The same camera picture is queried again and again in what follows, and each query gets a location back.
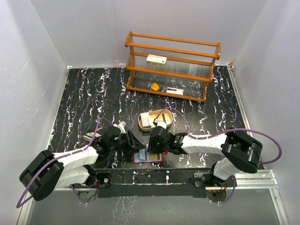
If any orange yellow small block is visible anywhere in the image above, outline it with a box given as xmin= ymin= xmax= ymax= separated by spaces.
xmin=150 ymin=82 xmax=160 ymax=91

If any gold credit card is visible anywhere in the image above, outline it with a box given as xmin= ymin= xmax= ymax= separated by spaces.
xmin=150 ymin=154 xmax=163 ymax=162

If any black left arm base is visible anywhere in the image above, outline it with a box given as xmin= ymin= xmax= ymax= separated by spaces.
xmin=69 ymin=165 xmax=111 ymax=207

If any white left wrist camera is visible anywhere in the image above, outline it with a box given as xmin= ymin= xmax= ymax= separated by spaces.
xmin=113 ymin=121 xmax=126 ymax=134

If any white red medicine box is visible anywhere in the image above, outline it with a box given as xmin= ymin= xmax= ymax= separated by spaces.
xmin=146 ymin=54 xmax=167 ymax=68

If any red card holder wallet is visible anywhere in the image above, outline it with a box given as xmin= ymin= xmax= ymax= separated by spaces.
xmin=133 ymin=144 xmax=165 ymax=164

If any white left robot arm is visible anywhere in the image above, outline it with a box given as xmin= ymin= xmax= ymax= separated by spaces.
xmin=19 ymin=126 xmax=145 ymax=201

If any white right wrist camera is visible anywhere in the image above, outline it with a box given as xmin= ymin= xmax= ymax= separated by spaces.
xmin=153 ymin=119 xmax=167 ymax=129

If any orange wooden shelf rack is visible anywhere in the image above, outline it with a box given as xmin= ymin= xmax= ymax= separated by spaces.
xmin=125 ymin=31 xmax=221 ymax=103

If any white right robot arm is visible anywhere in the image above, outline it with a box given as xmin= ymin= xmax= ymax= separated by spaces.
xmin=147 ymin=126 xmax=263 ymax=186

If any beige oval card tray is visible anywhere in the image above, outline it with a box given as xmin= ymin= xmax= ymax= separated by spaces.
xmin=138 ymin=109 xmax=173 ymax=132

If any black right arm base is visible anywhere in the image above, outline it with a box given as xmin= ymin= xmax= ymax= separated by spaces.
xmin=188 ymin=161 xmax=237 ymax=205

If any white stapler on shelf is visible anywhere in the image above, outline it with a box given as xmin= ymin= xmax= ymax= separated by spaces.
xmin=166 ymin=87 xmax=184 ymax=95

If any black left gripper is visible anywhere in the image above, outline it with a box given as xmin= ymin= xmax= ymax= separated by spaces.
xmin=109 ymin=130 xmax=145 ymax=155

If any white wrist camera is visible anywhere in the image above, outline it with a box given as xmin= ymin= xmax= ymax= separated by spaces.
xmin=113 ymin=121 xmax=126 ymax=134
xmin=153 ymin=119 xmax=167 ymax=129

